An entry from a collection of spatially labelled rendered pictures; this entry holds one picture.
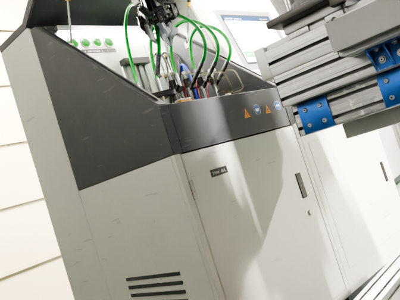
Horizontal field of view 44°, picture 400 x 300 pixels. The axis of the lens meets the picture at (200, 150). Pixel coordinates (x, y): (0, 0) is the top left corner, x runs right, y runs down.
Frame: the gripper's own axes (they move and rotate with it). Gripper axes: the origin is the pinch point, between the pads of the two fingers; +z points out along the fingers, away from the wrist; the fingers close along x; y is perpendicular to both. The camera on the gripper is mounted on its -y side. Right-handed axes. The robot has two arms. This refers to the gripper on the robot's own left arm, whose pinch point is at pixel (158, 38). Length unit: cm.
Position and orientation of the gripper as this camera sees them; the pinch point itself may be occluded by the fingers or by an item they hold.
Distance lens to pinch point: 181.5
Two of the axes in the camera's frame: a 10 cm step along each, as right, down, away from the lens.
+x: 8.5, -4.9, 1.9
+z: 2.6, 6.9, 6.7
